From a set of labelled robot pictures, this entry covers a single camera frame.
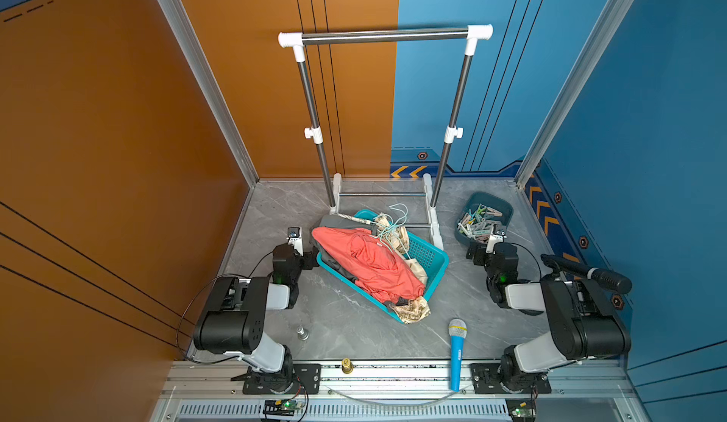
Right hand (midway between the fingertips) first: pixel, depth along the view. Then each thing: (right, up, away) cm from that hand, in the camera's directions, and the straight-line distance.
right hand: (487, 240), depth 94 cm
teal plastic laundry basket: (-20, -5, -5) cm, 21 cm away
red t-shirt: (-36, -9, -11) cm, 39 cm away
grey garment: (-49, +7, -3) cm, 49 cm away
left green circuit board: (-61, -39, -24) cm, 76 cm away
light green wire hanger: (-33, +7, 0) cm, 34 cm away
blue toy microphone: (-15, -23, -16) cm, 32 cm away
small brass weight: (-45, -30, -21) cm, 58 cm away
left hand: (-62, 0, +1) cm, 62 cm away
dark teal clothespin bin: (+3, +9, +14) cm, 17 cm away
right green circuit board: (-1, -40, -23) cm, 46 cm away
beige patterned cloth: (-29, -16, -19) cm, 38 cm away
